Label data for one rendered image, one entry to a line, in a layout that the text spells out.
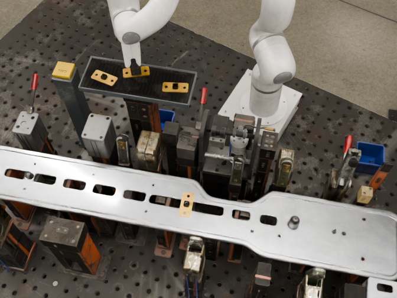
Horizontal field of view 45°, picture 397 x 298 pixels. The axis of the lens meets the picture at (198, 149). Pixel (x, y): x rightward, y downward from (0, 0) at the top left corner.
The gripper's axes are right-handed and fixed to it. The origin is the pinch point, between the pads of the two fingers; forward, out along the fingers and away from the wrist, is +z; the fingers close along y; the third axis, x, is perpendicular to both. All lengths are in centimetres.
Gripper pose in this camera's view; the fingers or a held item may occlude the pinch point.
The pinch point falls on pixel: (135, 67)
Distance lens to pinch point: 155.8
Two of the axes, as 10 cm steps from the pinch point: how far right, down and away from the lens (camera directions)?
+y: 1.4, 8.5, -5.0
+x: 9.9, -1.3, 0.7
